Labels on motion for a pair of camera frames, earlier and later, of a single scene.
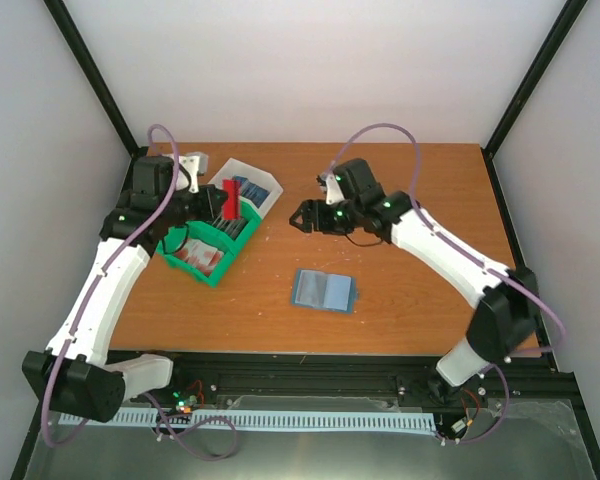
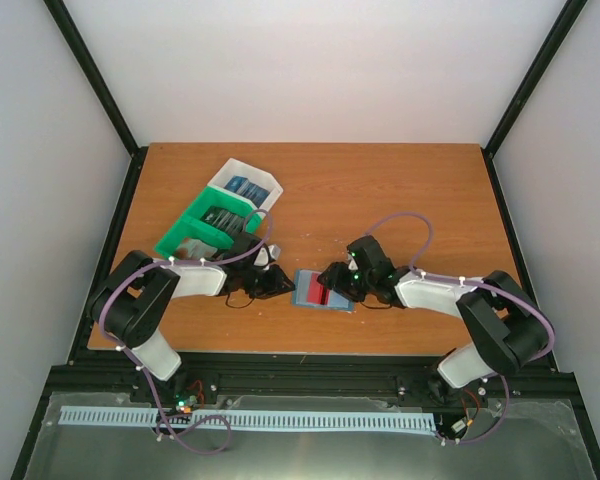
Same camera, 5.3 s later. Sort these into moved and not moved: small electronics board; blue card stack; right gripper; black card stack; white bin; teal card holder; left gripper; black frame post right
Moved: left gripper; right gripper
Not moved: black frame post right; small electronics board; teal card holder; white bin; blue card stack; black card stack
